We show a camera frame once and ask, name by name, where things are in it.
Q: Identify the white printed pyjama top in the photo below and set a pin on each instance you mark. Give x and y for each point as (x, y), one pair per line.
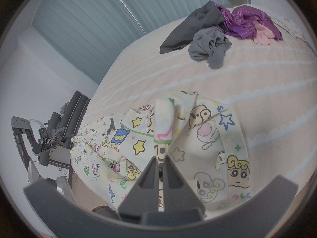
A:
(193, 152)

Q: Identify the grey garment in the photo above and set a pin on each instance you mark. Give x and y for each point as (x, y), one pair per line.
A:
(203, 48)

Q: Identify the blue-green curtain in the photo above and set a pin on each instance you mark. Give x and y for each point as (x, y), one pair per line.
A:
(173, 1)
(81, 31)

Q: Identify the white printed pillow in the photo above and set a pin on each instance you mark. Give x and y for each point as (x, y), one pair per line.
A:
(291, 23)

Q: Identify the bed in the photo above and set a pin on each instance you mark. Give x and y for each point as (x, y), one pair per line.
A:
(260, 88)

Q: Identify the purple satin garment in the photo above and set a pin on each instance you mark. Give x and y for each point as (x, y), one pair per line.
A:
(245, 18)

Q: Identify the pink garment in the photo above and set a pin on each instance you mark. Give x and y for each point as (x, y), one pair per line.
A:
(263, 35)

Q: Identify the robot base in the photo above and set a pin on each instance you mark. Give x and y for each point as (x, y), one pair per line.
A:
(63, 185)

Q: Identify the black garment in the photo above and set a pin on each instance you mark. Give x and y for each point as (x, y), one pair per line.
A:
(183, 31)

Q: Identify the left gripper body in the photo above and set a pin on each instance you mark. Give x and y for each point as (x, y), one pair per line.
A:
(47, 137)

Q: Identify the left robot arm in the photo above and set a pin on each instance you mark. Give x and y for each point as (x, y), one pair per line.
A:
(22, 130)

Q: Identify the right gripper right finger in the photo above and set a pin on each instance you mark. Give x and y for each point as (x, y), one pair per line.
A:
(177, 192)

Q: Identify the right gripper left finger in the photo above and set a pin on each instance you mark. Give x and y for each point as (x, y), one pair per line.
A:
(146, 192)

